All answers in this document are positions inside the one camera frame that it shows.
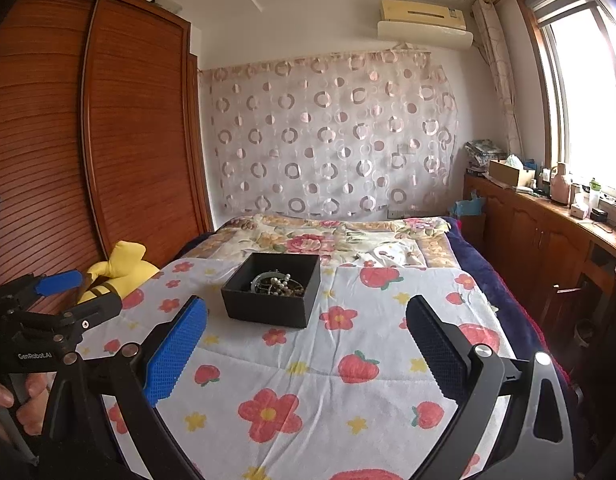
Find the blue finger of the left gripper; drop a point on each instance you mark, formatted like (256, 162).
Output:
(49, 285)

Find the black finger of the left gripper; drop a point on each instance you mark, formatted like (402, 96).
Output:
(89, 314)

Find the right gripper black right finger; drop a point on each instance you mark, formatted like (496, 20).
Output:
(443, 347)

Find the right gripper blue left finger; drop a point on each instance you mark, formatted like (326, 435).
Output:
(169, 347)

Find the black jewelry box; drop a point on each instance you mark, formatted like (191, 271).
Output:
(273, 289)

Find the yellow plush toy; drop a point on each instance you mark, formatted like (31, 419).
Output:
(122, 273)

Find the dark blue blanket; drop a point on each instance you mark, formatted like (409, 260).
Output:
(523, 334)

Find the strawberry flower print bed cover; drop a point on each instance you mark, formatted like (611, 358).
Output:
(347, 397)

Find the blue paper bag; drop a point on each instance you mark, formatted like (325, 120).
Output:
(468, 208)

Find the wooden side cabinet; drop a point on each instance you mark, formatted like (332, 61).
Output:
(561, 270)

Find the wooden slatted wardrobe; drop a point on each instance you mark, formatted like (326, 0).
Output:
(100, 138)

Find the cardboard box on cabinet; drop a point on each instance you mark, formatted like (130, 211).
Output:
(510, 176)

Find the pink kettle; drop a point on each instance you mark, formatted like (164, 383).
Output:
(560, 184)

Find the circle pattern sheer curtain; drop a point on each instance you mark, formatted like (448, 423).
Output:
(341, 136)

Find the wall air conditioner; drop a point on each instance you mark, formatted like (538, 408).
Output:
(423, 24)

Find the window with wooden frame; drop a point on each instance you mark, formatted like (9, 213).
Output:
(575, 46)

